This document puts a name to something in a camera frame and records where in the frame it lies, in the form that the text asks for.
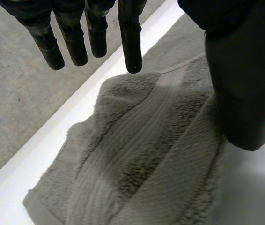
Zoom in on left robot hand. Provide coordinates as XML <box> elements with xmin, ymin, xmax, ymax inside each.
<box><xmin>0</xmin><ymin>0</ymin><xmax>265</xmax><ymax>151</ymax></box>

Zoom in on grey towel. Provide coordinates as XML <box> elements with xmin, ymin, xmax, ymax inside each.
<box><xmin>22</xmin><ymin>8</ymin><xmax>229</xmax><ymax>225</ymax></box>

